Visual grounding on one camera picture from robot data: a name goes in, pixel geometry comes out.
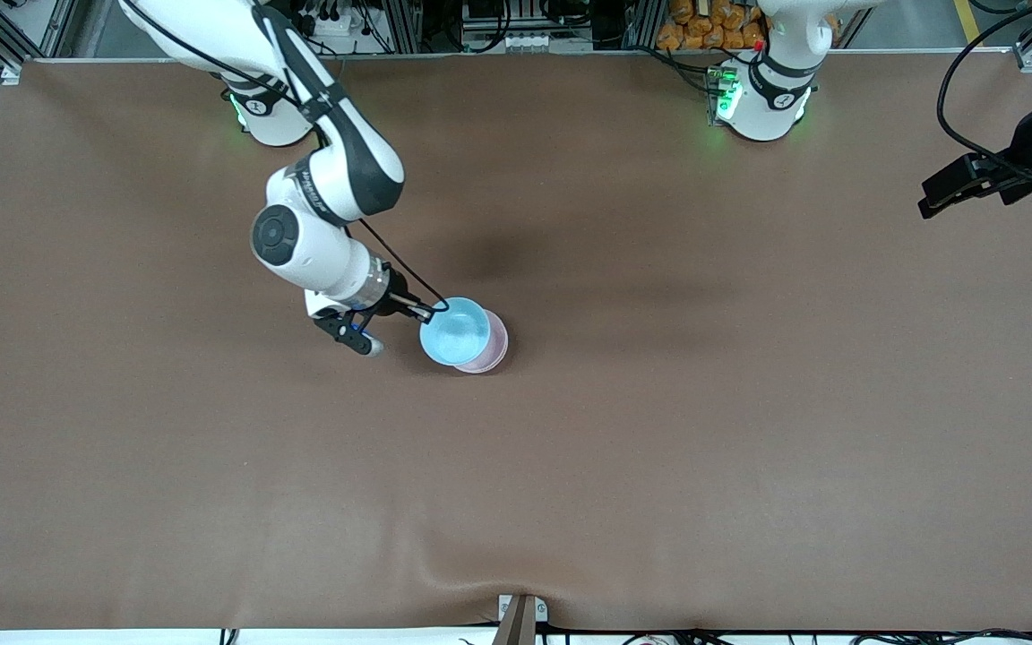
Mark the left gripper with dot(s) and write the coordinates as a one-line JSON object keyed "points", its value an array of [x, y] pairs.
{"points": [[1028, 148]]}

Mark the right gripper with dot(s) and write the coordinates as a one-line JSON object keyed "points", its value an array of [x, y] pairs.
{"points": [[398, 302]]}

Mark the blue bowl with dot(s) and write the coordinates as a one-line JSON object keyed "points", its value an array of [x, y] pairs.
{"points": [[455, 333]]}

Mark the pink bowl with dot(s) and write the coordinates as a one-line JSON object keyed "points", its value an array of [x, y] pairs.
{"points": [[496, 345]]}

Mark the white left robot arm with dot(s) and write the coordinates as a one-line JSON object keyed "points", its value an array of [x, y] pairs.
{"points": [[762, 103]]}

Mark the brown table cover mat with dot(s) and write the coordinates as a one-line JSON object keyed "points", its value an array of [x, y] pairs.
{"points": [[570, 493]]}

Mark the white power strip black plugs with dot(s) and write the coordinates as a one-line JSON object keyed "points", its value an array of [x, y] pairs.
{"points": [[328, 27]]}

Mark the orange packaged goods pile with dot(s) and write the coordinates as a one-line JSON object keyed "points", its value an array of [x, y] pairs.
{"points": [[713, 22]]}

